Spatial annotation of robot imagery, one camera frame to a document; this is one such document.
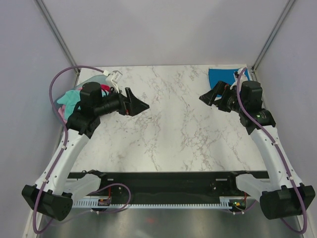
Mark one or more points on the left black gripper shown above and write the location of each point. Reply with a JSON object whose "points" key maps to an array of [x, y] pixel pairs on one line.
{"points": [[131, 105]]}

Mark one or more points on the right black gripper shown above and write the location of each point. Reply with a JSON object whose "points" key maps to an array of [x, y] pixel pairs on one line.
{"points": [[222, 89]]}

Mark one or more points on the blue t-shirt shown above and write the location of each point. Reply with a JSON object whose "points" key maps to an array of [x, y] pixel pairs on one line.
{"points": [[219, 74]]}

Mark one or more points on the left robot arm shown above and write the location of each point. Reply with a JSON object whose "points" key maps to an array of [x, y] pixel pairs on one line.
{"points": [[51, 195]]}

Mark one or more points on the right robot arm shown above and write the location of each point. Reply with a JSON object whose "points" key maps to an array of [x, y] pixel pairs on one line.
{"points": [[284, 195]]}

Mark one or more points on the red t-shirt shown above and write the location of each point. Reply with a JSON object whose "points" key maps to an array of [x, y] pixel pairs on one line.
{"points": [[105, 90]]}

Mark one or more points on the grey plastic laundry basket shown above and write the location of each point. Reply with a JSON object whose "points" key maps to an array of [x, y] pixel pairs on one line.
{"points": [[66, 103]]}

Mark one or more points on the teal t-shirt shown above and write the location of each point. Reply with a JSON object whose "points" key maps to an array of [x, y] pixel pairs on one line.
{"points": [[70, 98]]}

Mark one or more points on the pink t-shirt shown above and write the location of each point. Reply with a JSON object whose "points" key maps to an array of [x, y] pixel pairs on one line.
{"points": [[63, 111]]}

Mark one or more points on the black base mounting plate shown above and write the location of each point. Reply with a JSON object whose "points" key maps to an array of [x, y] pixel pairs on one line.
{"points": [[169, 187]]}

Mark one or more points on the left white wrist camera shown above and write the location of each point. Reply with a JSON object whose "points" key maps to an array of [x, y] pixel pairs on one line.
{"points": [[112, 79]]}

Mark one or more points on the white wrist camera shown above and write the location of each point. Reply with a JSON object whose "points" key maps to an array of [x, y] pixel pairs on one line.
{"points": [[112, 79], [239, 79]]}

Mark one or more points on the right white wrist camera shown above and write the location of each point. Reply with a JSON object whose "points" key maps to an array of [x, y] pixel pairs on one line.
{"points": [[239, 79]]}

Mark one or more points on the white slotted cable duct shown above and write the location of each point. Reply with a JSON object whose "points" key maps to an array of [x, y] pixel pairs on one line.
{"points": [[99, 203]]}

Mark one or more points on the left aluminium frame post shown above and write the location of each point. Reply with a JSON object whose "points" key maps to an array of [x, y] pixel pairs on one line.
{"points": [[55, 31]]}

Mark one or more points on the aluminium frame post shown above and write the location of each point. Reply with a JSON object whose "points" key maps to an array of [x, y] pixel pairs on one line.
{"points": [[55, 31], [273, 33]]}

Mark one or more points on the right aluminium frame post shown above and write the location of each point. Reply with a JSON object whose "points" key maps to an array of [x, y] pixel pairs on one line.
{"points": [[273, 33]]}

